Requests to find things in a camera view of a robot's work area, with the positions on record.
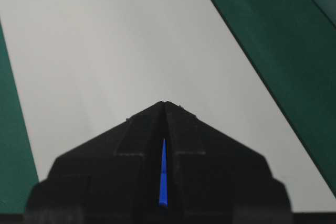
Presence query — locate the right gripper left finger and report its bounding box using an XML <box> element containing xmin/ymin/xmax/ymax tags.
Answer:
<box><xmin>24</xmin><ymin>102</ymin><xmax>164</xmax><ymax>223</ymax></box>

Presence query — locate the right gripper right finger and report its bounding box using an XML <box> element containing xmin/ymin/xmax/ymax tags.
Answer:
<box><xmin>165</xmin><ymin>102</ymin><xmax>292</xmax><ymax>223</ymax></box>

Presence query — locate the small blue gear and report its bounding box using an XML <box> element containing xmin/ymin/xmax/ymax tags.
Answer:
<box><xmin>159</xmin><ymin>139</ymin><xmax>168</xmax><ymax>208</ymax></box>

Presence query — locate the white rectangular board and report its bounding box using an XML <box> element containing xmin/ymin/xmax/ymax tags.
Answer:
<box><xmin>1</xmin><ymin>0</ymin><xmax>335</xmax><ymax>212</ymax></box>

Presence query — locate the green table cloth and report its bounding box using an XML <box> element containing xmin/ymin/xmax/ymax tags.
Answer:
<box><xmin>1</xmin><ymin>0</ymin><xmax>335</xmax><ymax>213</ymax></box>

